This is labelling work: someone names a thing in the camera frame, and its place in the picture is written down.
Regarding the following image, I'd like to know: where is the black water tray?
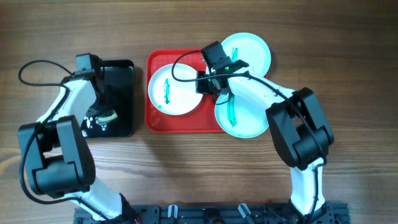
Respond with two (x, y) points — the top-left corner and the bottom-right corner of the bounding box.
(81, 60), (135, 139)

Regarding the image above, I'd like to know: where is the black mounting rail base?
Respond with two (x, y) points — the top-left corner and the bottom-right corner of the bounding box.
(73, 202), (351, 224)

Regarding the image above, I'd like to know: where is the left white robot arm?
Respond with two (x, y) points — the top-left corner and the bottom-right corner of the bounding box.
(17, 76), (139, 223)

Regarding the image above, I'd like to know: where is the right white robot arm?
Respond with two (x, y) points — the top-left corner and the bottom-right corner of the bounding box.
(196, 71), (334, 220)

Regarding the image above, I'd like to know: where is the red plastic tray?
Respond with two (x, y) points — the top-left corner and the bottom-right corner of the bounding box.
(144, 49), (223, 133)

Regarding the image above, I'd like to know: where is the white plate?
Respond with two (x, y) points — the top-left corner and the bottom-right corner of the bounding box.
(220, 32), (271, 77)
(215, 95), (269, 138)
(147, 63), (203, 115)

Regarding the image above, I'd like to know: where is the yellow green sponge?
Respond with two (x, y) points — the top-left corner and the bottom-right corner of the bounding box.
(96, 110), (118, 125)

